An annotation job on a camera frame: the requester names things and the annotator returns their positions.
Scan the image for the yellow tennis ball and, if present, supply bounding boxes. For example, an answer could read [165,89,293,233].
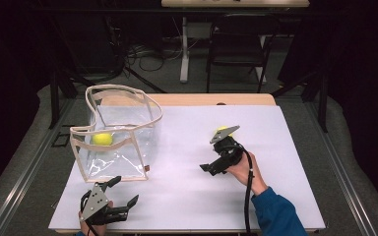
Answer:
[215,125,234,138]
[92,132,114,147]

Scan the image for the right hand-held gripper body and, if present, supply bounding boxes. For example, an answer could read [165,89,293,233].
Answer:
[209,125,246,176]

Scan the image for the aluminium floor rail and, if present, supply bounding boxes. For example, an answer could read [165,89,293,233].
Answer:
[0,97,77,236]
[308,101,378,236]

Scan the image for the bundle of floor cables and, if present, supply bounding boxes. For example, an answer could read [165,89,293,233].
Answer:
[124,40,185,73]

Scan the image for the dark curtain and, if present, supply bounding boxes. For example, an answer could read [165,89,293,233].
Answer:
[0,0,52,206]
[324,0,378,209]

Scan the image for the person's right hand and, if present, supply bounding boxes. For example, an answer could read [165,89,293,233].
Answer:
[225,150,269,197]

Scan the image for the person's left hand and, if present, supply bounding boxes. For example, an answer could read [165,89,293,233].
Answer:
[78,200,115,236]

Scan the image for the white table mat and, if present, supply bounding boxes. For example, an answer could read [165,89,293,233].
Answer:
[47,104,327,231]

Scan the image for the small black floor frame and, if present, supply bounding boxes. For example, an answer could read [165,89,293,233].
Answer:
[51,132,71,148]

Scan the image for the black folding chair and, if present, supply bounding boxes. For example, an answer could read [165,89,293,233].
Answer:
[206,13,282,94]

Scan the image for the desk with white legs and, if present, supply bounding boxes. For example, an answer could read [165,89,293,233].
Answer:
[160,0,310,85]

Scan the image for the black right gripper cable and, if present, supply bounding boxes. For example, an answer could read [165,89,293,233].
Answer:
[238,146,256,236]

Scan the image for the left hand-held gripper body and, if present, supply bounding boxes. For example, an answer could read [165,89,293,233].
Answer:
[79,182,130,227]

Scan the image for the clear plastic bag beige trim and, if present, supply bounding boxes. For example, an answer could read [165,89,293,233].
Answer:
[69,84,163,184]

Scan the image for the black metal stand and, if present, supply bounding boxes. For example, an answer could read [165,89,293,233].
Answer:
[48,70,80,130]
[270,70,329,134]

